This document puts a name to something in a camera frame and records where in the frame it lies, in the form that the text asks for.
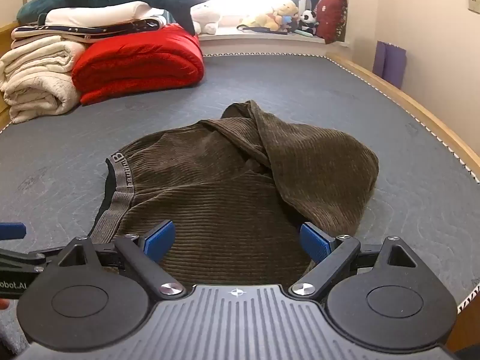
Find purple rolled mat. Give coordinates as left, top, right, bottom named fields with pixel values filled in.
left=372, top=40, right=407, bottom=90

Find dark red cushion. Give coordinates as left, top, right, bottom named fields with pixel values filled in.
left=315, top=0, right=349, bottom=45

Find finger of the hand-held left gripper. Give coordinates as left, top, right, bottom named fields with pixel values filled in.
left=0, top=223, right=28, bottom=241

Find red folded quilt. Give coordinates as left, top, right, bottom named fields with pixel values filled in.
left=71, top=23, right=205, bottom=106

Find yellow bear plush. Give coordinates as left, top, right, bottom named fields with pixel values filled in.
left=240, top=1, right=301, bottom=32

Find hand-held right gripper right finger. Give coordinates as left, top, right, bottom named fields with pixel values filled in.
left=288, top=222, right=418, bottom=301

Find dark star-print blanket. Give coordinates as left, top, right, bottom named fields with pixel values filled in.
left=11, top=18, right=166, bottom=42

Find brown corduroy pants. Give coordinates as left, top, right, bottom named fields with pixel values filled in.
left=90, top=99, right=380, bottom=289

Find white folded quilt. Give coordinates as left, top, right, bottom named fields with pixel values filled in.
left=38, top=1, right=166, bottom=28

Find grey quilted mattress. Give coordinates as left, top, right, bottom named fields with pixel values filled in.
left=0, top=53, right=480, bottom=349

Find white window sill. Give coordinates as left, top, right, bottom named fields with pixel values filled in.
left=197, top=26, right=354, bottom=59

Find cream fleece blanket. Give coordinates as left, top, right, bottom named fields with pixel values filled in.
left=0, top=35, right=89, bottom=124

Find panda plush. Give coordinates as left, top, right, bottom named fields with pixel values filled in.
left=299, top=9, right=319, bottom=35

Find white bear plush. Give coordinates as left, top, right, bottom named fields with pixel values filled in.
left=190, top=3, right=222, bottom=34

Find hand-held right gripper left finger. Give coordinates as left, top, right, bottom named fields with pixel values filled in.
left=58, top=220, right=186, bottom=301

